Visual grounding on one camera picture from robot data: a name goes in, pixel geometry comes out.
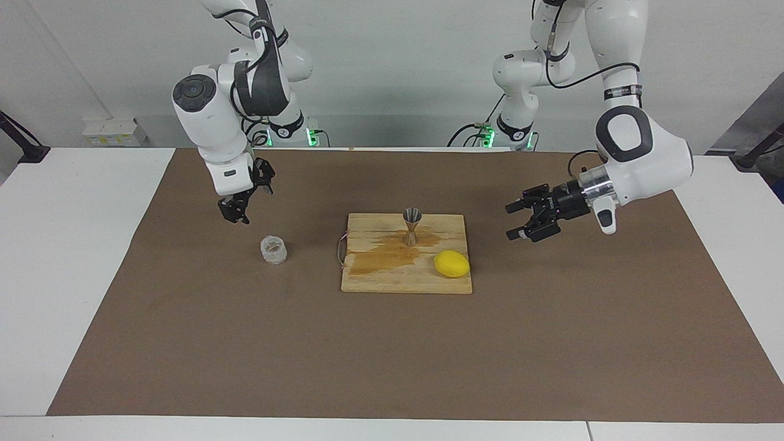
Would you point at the yellow lemon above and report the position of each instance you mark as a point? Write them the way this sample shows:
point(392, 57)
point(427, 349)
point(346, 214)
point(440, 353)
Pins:
point(452, 264)

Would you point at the small clear glass cup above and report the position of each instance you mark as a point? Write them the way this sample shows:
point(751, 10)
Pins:
point(274, 250)

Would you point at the steel double jigger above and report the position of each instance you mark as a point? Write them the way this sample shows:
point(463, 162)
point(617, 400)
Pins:
point(411, 215)

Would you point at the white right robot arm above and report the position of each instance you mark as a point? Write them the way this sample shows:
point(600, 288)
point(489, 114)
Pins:
point(208, 122)

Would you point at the white power strip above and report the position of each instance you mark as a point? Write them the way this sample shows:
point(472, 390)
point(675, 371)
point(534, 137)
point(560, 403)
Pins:
point(113, 131)

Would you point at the brown paper table mat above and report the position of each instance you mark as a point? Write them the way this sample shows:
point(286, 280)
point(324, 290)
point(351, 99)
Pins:
point(392, 355)

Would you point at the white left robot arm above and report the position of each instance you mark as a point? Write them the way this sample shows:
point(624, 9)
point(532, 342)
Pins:
point(649, 159)

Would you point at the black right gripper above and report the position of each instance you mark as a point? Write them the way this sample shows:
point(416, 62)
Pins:
point(262, 177)

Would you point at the wooden cutting board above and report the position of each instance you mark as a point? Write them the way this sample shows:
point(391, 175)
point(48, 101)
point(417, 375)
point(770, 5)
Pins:
point(380, 275)

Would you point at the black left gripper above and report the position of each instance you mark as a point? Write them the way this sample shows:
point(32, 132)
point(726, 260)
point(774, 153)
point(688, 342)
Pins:
point(569, 205)

